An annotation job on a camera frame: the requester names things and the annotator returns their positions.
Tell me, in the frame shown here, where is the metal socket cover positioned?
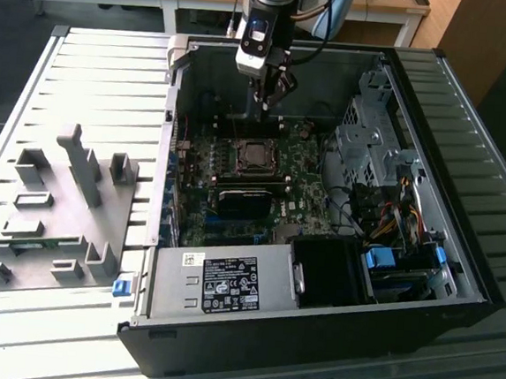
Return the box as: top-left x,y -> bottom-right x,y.
234,137 -> 283,177

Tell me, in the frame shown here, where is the CPU socket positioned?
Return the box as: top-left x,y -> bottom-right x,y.
230,134 -> 287,179

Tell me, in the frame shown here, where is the metal drive cage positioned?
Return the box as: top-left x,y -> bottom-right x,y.
329,50 -> 434,192

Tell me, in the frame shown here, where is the green motherboard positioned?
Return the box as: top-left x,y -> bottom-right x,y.
162,106 -> 366,264

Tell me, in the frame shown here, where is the black graphics card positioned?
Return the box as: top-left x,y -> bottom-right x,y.
214,185 -> 275,222

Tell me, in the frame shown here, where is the silver chipset heatsink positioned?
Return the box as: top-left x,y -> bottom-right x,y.
274,224 -> 299,243

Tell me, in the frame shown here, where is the black fan shroud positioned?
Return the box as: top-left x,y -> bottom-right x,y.
284,233 -> 381,316

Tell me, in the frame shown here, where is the blue disk carrier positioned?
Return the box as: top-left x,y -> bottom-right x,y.
359,245 -> 398,273

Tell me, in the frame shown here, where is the wooden cabinet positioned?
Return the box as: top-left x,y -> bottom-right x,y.
406,0 -> 506,110

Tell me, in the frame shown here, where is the silver power supply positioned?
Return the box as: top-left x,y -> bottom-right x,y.
141,232 -> 306,337

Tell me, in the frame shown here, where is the blue plastic clip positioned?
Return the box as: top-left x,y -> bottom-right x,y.
431,243 -> 449,266

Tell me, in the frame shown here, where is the blue case latch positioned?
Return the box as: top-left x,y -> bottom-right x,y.
110,277 -> 133,299

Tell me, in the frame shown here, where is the black PC case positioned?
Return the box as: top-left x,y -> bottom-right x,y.
111,23 -> 506,379

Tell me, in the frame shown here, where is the grey parts rack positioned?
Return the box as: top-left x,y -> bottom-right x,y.
0,116 -> 144,307

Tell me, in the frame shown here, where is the green RAM stick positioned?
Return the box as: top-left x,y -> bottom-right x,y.
6,233 -> 75,255

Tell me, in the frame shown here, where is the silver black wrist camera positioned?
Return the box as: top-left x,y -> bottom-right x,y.
233,9 -> 282,77

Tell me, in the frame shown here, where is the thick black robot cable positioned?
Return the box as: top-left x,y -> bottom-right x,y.
288,0 -> 342,72

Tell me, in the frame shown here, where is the grey case handle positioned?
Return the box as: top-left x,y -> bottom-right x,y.
163,33 -> 201,87

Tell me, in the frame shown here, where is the grey cable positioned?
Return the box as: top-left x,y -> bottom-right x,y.
336,203 -> 370,236

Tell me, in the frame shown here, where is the yellow red wire bundle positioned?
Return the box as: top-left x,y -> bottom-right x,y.
362,172 -> 430,254

